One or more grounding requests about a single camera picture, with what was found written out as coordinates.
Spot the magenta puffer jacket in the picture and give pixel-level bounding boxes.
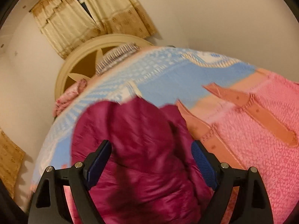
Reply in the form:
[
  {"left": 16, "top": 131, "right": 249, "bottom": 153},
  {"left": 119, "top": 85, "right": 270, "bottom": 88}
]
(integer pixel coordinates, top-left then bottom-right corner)
[{"left": 71, "top": 97, "right": 212, "bottom": 223}]

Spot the pink and blue bed blanket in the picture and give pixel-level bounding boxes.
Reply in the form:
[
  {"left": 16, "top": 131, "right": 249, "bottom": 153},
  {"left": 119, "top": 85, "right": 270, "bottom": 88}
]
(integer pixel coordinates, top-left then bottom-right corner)
[{"left": 30, "top": 47, "right": 298, "bottom": 223}]

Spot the folded pink floral blanket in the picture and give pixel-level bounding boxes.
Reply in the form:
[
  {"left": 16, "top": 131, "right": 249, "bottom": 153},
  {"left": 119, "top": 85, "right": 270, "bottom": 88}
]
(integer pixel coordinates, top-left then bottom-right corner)
[{"left": 53, "top": 79, "right": 88, "bottom": 118}]

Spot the cream wooden headboard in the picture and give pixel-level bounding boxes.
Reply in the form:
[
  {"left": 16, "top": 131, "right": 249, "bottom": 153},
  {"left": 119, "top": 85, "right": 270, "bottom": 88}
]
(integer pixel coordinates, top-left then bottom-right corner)
[{"left": 54, "top": 34, "right": 152, "bottom": 99}]

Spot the striped grey pillow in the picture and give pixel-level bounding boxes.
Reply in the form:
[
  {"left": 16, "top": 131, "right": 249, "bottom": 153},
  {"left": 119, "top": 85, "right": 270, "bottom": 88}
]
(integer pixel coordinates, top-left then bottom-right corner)
[{"left": 95, "top": 43, "right": 140, "bottom": 75}]

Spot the beige curtain behind headboard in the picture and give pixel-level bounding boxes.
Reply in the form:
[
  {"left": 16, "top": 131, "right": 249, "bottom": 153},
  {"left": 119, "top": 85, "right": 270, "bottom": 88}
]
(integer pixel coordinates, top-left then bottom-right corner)
[{"left": 31, "top": 0, "right": 157, "bottom": 59}]

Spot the beige curtain on side wall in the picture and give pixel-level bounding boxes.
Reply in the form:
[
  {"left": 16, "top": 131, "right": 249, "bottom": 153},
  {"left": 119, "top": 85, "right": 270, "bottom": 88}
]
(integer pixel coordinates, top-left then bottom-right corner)
[{"left": 0, "top": 130, "right": 25, "bottom": 199}]

